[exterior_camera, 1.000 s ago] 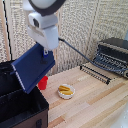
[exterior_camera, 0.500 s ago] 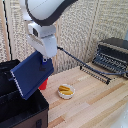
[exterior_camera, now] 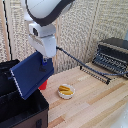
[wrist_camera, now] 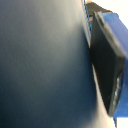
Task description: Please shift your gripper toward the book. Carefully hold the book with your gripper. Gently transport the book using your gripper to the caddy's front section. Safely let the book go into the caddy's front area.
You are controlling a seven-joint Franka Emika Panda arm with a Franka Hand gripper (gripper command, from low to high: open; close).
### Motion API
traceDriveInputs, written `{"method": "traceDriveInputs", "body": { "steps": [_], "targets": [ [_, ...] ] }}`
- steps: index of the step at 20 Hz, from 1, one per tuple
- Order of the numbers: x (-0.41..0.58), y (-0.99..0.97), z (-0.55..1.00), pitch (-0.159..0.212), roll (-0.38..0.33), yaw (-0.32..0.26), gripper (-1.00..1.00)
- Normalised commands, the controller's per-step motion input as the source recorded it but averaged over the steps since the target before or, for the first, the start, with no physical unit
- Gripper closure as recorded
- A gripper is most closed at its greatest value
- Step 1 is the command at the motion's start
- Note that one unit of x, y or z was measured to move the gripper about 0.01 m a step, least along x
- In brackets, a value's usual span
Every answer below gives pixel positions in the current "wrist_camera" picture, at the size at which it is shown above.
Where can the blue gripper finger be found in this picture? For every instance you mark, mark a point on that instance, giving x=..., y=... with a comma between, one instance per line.
x=108, y=63

